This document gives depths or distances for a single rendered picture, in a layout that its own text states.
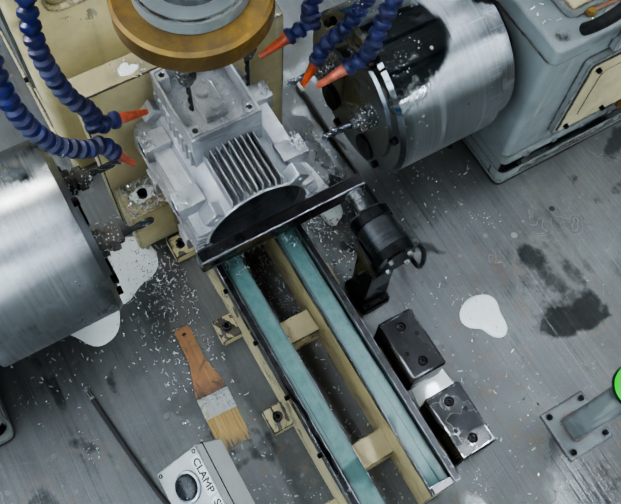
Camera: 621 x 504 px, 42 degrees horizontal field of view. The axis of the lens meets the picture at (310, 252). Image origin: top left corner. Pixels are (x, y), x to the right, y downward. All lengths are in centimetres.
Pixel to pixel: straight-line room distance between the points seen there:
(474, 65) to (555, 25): 12
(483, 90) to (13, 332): 68
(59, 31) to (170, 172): 24
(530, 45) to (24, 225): 70
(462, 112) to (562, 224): 36
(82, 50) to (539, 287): 79
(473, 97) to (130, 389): 66
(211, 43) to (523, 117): 57
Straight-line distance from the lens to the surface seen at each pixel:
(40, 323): 104
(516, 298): 136
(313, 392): 114
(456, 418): 122
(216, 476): 96
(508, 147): 135
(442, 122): 114
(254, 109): 106
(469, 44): 114
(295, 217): 111
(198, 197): 107
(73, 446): 128
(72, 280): 101
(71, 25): 117
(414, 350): 123
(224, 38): 88
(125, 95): 112
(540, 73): 120
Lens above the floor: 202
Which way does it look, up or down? 66 degrees down
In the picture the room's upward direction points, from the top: 6 degrees clockwise
